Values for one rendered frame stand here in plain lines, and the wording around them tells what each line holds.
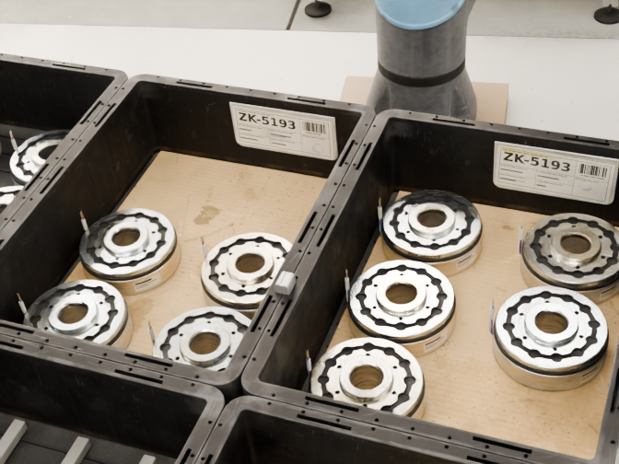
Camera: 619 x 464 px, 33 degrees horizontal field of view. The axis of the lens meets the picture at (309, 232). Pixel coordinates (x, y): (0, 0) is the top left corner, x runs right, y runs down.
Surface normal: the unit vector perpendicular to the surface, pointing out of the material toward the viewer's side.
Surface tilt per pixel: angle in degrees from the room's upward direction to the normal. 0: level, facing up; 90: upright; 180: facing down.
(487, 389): 0
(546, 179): 90
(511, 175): 90
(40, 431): 0
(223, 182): 0
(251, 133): 90
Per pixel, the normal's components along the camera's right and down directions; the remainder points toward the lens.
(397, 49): -0.59, 0.58
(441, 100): 0.31, 0.37
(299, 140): -0.35, 0.65
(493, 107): -0.07, -0.74
